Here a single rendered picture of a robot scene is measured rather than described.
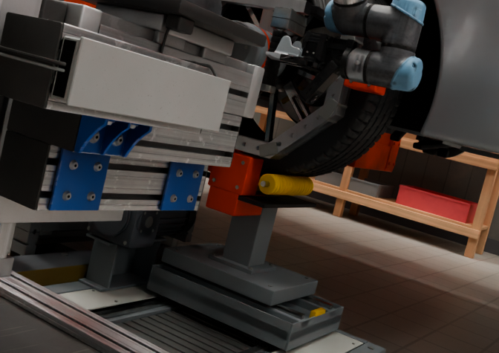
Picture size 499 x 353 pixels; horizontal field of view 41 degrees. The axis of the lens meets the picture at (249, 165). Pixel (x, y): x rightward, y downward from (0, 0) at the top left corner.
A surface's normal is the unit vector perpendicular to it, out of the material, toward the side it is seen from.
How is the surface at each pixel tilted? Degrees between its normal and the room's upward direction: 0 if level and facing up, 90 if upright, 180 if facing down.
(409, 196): 90
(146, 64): 90
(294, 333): 90
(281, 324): 90
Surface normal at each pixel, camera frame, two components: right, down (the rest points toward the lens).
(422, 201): -0.52, -0.05
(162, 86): 0.81, 0.25
